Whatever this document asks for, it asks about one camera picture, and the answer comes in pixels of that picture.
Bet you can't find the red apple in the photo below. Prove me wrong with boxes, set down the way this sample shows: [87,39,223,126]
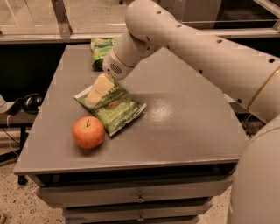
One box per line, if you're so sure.
[72,115,105,150]

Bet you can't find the white cable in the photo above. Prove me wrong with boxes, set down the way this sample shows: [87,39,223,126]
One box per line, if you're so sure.
[5,114,20,158]

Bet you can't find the green snack bag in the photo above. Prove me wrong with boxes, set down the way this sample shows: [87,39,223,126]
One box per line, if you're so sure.
[90,38,119,72]

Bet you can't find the metal railing with glass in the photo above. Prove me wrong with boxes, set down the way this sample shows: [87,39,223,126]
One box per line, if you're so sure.
[0,0,280,44]

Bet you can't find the grey drawer cabinet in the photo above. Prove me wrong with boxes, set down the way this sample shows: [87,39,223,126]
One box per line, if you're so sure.
[13,43,249,224]

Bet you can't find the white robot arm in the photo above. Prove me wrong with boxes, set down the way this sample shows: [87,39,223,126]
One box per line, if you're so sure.
[102,0,280,224]

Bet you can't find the grey drawer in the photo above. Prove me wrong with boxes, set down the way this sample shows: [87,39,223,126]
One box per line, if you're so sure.
[63,200,213,224]
[37,176,233,207]

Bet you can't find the top grey drawer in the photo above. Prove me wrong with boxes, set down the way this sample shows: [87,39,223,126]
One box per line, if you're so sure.
[37,176,233,207]

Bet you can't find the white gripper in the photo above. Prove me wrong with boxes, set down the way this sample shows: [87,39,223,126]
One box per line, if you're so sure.
[86,49,133,105]

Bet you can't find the black headphones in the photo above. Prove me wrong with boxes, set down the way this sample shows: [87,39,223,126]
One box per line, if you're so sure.
[6,94,43,116]

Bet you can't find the green jalapeno chip bag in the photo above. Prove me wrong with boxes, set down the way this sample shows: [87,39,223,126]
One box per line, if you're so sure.
[74,82,146,137]

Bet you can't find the lower grey drawer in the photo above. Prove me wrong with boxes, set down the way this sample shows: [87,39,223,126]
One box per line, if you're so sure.
[63,200,213,224]

